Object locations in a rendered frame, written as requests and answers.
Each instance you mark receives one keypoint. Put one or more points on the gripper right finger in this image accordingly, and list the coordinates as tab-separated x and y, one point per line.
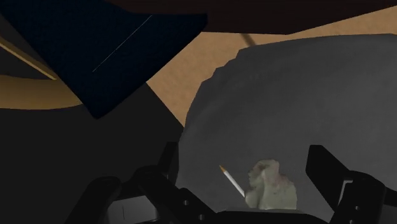
359	198

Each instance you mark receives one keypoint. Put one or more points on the white pencil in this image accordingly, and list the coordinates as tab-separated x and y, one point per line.
232	182

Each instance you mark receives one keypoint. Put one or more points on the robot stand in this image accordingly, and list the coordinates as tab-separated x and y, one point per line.
102	46

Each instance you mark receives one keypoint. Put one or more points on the pale green stone figure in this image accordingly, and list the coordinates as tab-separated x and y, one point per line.
271	189

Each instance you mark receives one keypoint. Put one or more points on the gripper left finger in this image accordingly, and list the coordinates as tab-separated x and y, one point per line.
161	192

